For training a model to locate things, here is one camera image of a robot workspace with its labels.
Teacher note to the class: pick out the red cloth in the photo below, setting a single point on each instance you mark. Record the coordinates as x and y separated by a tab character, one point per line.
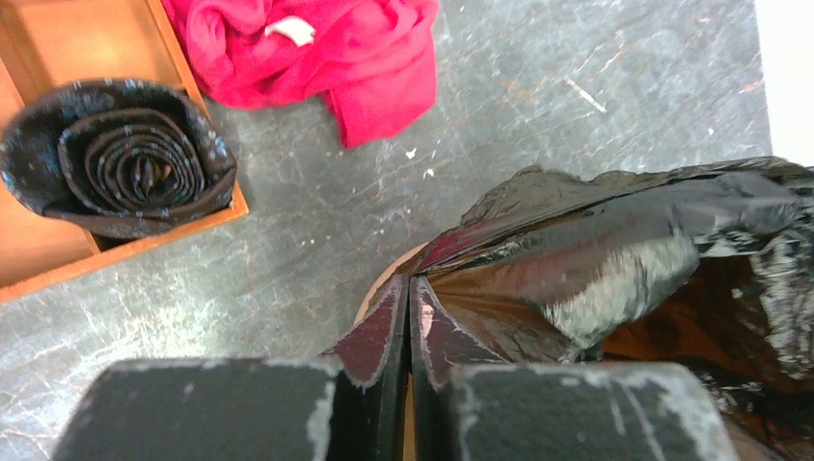
373	62

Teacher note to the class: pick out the black trash bag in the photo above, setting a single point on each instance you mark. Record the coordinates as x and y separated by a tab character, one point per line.
710	266

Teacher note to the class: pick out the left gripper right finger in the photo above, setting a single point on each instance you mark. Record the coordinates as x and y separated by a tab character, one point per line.
471	404

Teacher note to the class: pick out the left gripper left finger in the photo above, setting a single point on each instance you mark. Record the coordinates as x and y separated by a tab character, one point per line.
345	404

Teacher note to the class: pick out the orange trash bin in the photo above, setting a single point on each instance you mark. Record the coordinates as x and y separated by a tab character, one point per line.
409	451

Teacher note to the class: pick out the orange compartment tray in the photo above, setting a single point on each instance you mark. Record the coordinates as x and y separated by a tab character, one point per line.
46	44

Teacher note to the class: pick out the rolled black bag bottom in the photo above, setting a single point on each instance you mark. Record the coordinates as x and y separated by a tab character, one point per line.
122	158

